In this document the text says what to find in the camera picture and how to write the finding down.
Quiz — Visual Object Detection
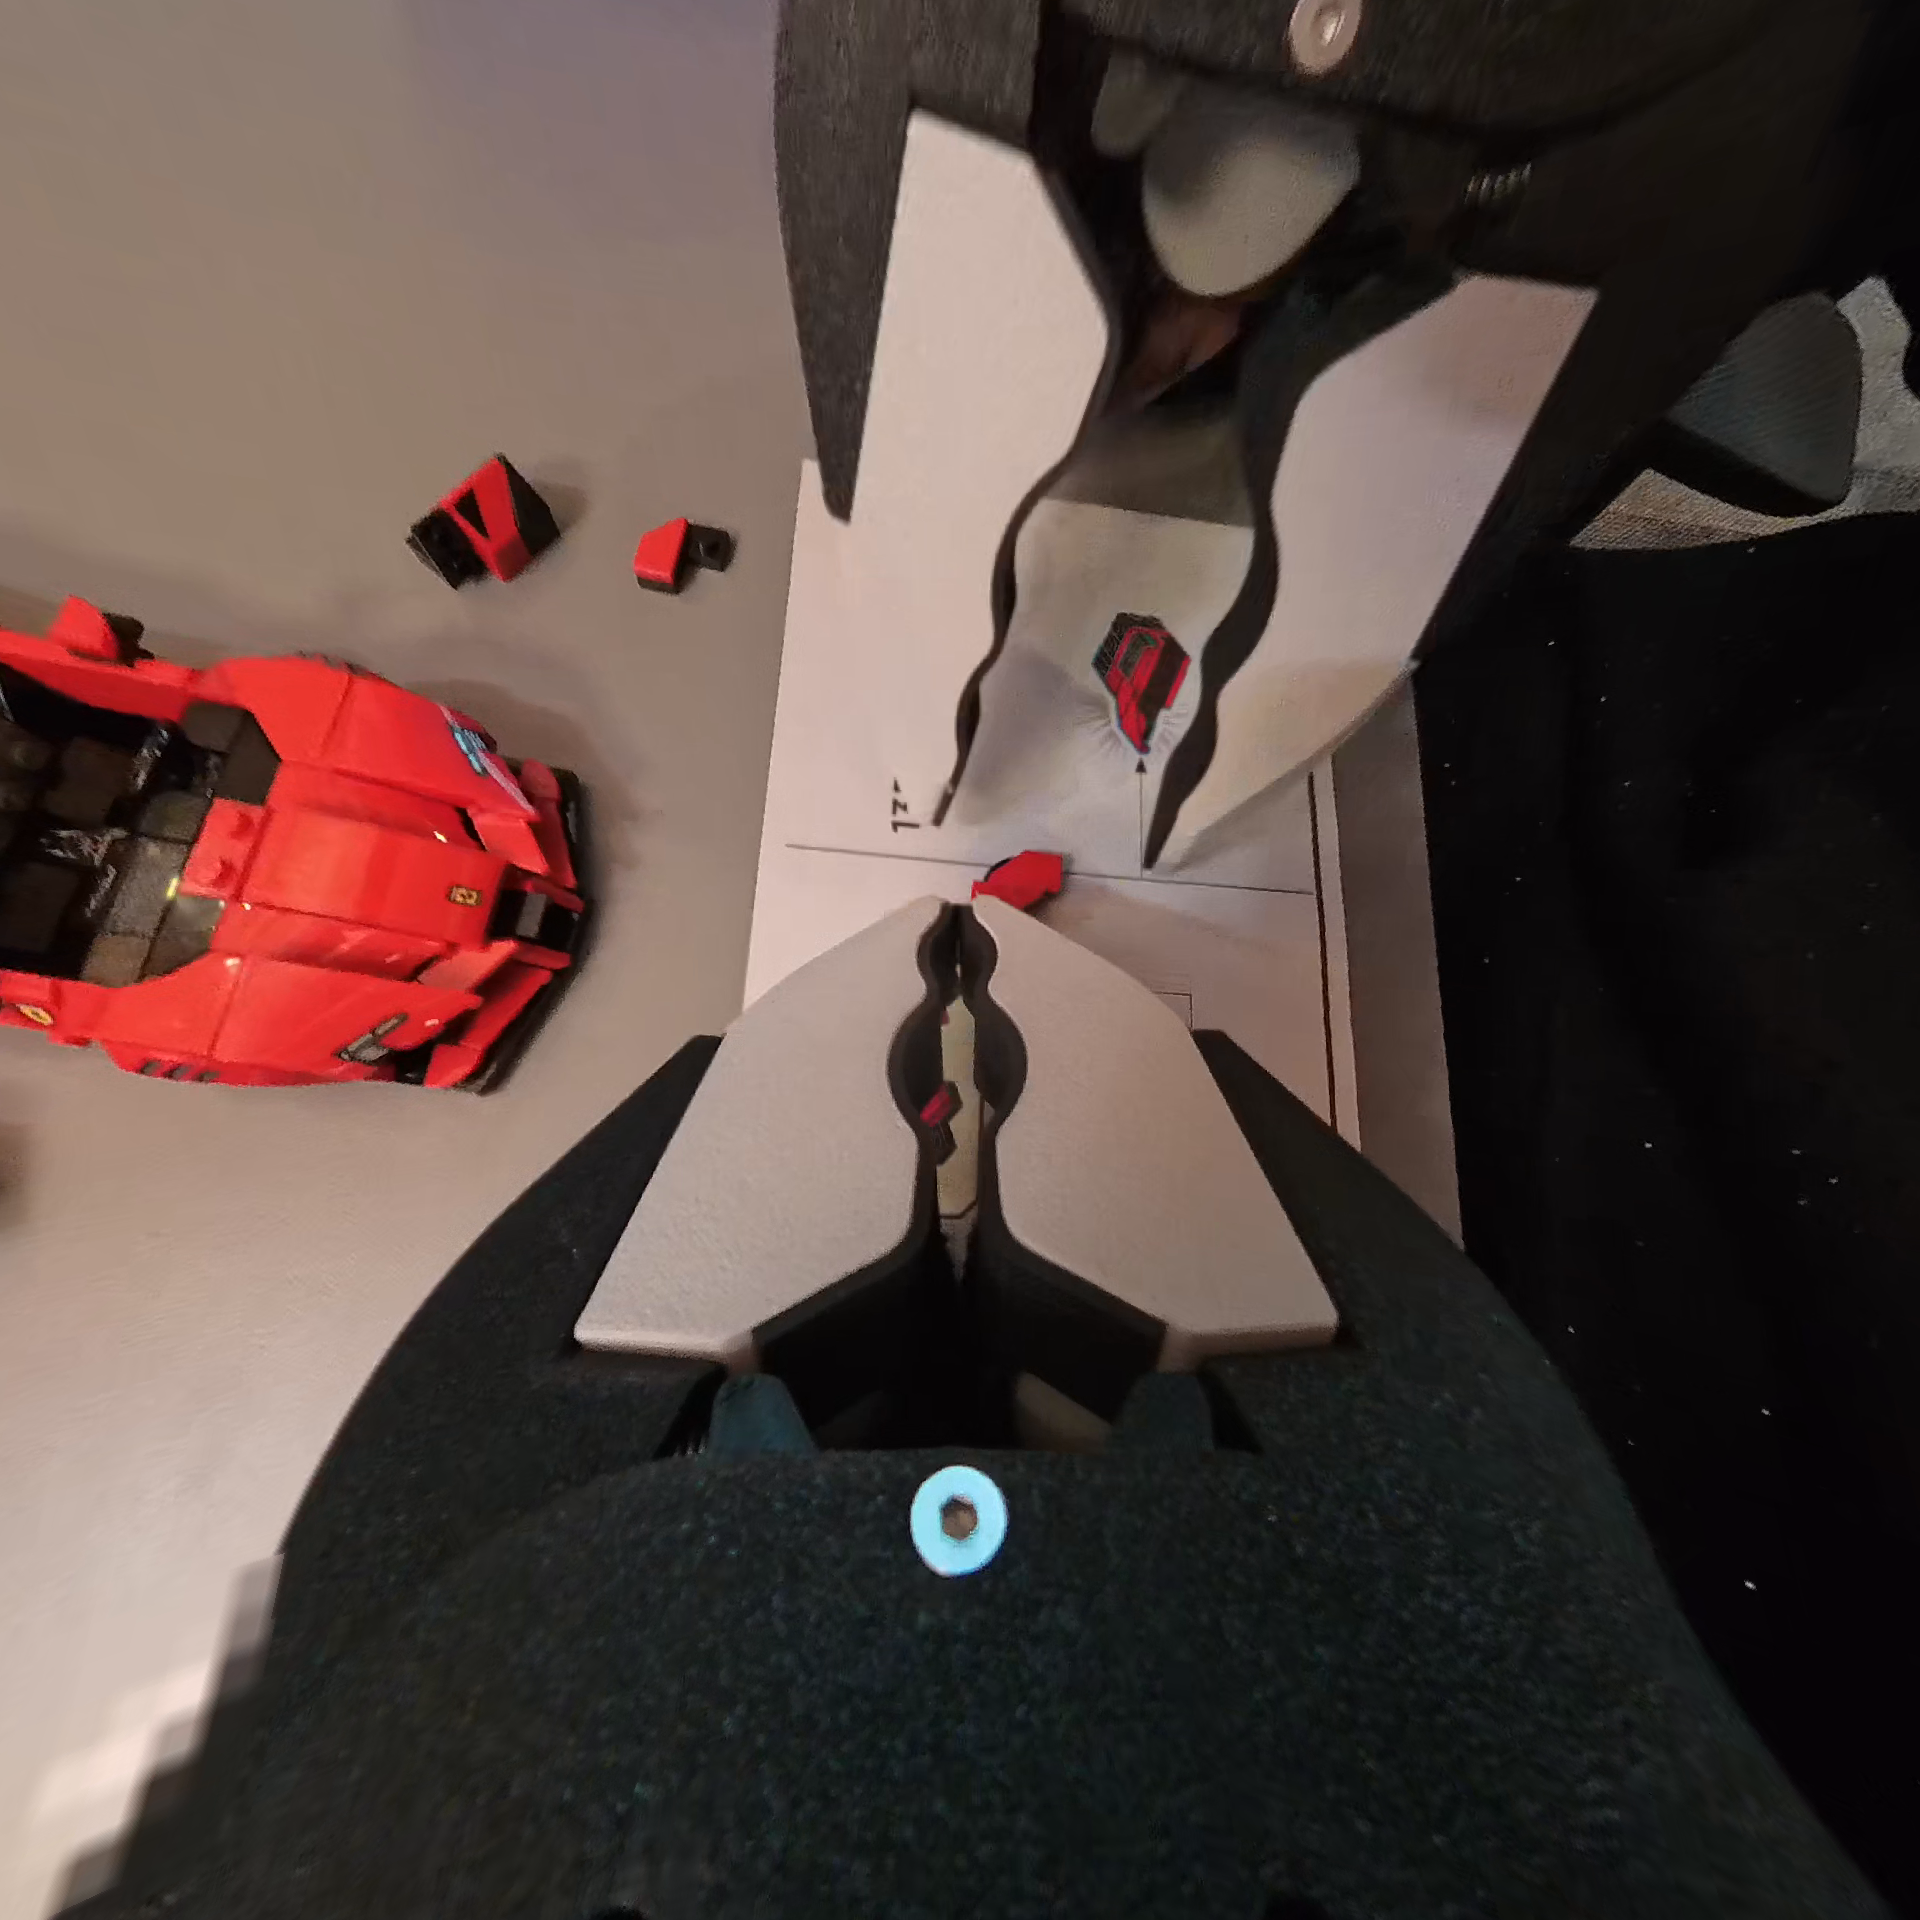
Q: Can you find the black red lego block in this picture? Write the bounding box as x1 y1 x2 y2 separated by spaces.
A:
410 454 565 590

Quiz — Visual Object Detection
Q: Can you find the lego instruction booklet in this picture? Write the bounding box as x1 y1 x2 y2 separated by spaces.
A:
735 452 1367 1157

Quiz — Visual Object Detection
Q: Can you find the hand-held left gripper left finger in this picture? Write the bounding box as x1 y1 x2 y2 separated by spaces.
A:
570 893 963 1397

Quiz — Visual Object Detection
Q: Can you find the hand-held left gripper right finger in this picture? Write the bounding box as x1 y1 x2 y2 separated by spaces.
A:
961 901 1350 1397

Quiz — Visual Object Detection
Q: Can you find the red lego car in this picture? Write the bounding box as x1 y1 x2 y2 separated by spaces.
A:
0 594 593 1097

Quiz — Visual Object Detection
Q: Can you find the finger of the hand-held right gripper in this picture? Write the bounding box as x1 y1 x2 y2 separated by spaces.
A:
1147 270 1598 878
850 115 1127 829

